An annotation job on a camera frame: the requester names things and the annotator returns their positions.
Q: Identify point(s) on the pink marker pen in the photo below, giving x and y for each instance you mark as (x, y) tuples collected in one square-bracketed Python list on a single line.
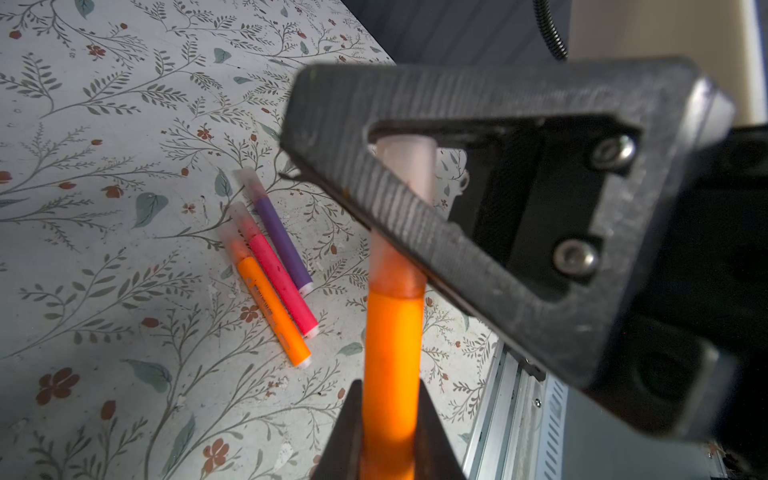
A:
[(275, 271)]

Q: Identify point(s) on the translucent pink pen cap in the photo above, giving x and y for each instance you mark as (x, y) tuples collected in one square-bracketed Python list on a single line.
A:
[(412, 159)]

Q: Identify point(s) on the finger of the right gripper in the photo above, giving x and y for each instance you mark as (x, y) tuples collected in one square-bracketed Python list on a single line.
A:
[(575, 170)]

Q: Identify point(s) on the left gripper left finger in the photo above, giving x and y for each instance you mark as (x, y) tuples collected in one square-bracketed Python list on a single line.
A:
[(340, 459)]

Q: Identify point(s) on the purple marker pen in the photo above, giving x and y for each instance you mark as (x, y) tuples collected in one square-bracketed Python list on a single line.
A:
[(278, 234)]

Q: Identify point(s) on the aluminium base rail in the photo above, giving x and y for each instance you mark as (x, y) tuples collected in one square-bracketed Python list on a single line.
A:
[(519, 431)]

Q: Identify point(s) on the orange marker pen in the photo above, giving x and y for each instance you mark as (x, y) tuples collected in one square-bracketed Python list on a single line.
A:
[(391, 385), (264, 295)]

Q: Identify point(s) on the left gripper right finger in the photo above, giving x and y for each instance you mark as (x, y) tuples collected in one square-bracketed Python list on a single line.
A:
[(434, 456)]

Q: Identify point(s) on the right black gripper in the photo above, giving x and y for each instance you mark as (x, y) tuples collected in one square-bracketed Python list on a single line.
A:
[(690, 357)]

